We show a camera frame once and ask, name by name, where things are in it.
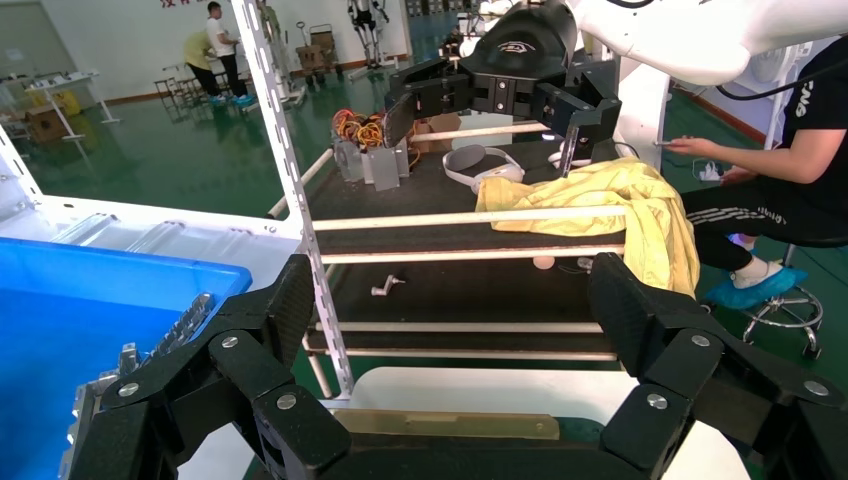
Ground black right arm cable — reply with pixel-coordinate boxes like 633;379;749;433
715;58;848;103

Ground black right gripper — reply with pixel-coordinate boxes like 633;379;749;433
382;3;624;179

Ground small metal crank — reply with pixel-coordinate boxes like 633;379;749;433
370;274;407;298

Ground white background table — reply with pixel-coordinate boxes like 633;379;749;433
21;70;122;142

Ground seated person black clothes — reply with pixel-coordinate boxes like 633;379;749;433
652;36;848;311

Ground coloured wire bundle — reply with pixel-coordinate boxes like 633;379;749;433
331;107;391;151

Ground white vertical column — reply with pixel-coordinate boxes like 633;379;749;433
614;56;672;172

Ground blue plastic bin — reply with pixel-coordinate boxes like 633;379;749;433
0;237;254;480

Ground small cardboard box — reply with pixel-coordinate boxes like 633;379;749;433
411;112;464;155

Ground white humanoid on stand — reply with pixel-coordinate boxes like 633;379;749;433
345;0;393;72

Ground trolley with cardboard boxes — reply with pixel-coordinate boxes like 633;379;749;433
294;21;344;85

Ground white pipe cart black mats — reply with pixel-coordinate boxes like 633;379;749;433
266;119;629;400

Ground long dark ridged metal part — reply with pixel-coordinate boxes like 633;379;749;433
140;293;218;362

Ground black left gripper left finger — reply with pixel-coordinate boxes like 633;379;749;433
69;253;352;480

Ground grey metal boxes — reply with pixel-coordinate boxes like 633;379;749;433
333;137;412;193

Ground brown cardboard box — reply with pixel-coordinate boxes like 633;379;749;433
25;105;72;144

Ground standing person white shirt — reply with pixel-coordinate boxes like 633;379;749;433
203;1;257;107

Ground bending person yellow shirt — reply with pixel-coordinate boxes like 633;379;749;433
182;29;228;105

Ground crumpled yellow cloth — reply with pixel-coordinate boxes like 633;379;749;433
475;156;702;299

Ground white power adapter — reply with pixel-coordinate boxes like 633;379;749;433
692;158;725;184

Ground white metal shelf rack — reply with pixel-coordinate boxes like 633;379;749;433
0;0;356;402

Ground white VR headset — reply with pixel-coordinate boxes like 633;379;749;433
441;144;527;196

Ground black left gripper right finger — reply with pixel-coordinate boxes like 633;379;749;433
586;251;848;480

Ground black stool with chrome base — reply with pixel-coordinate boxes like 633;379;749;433
740;235;848;362

